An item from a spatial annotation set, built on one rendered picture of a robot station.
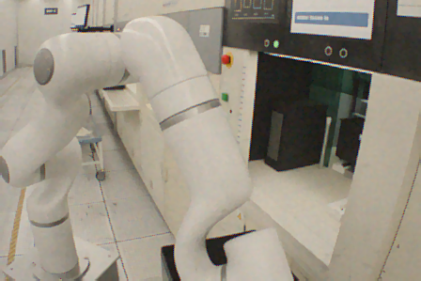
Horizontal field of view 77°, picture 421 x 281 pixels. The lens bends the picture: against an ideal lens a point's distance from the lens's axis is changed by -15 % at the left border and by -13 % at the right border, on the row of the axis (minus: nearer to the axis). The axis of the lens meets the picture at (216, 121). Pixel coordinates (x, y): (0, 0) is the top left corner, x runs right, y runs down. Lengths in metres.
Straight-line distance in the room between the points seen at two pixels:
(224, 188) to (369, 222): 0.40
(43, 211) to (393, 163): 0.83
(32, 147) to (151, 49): 0.42
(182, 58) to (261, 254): 0.28
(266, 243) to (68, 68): 0.38
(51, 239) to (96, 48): 0.58
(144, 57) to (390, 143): 0.47
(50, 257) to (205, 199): 0.66
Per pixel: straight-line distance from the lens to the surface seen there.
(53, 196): 0.88
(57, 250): 0.95
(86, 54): 0.50
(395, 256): 0.76
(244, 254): 0.44
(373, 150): 0.66
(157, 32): 0.41
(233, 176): 0.39
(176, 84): 0.39
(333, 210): 1.12
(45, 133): 0.69
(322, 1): 0.83
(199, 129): 0.38
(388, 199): 0.66
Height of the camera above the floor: 1.45
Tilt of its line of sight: 16 degrees down
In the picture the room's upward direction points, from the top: 4 degrees clockwise
